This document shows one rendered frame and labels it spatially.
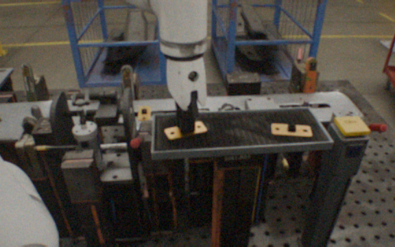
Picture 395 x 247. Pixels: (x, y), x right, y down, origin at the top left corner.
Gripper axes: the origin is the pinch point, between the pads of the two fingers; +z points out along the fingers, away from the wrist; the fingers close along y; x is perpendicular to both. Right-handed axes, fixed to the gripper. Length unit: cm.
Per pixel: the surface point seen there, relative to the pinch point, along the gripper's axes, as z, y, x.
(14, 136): 18, 37, 40
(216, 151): 2.6, -8.8, -3.0
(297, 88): 20, 31, -56
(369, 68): 119, 184, -289
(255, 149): 2.7, -11.1, -10.5
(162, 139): 2.6, -0.9, 5.6
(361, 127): 2.6, -13.7, -36.4
